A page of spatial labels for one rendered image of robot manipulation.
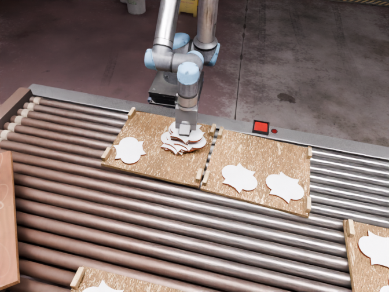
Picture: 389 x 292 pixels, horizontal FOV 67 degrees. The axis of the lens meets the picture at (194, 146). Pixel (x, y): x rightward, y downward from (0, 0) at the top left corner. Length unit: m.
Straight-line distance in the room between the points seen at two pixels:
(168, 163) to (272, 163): 0.43
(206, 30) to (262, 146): 0.58
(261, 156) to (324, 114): 1.99
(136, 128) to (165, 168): 0.27
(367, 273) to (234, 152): 0.63
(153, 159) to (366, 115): 2.58
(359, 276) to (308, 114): 2.20
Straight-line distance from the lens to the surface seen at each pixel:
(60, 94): 1.68
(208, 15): 1.38
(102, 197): 1.17
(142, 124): 1.38
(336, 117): 3.23
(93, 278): 1.02
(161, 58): 1.15
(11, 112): 1.63
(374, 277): 1.17
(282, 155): 1.32
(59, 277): 1.07
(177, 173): 1.18
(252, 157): 1.28
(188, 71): 1.03
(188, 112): 1.13
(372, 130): 3.27
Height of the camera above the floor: 1.87
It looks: 47 degrees down
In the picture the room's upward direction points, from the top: 4 degrees clockwise
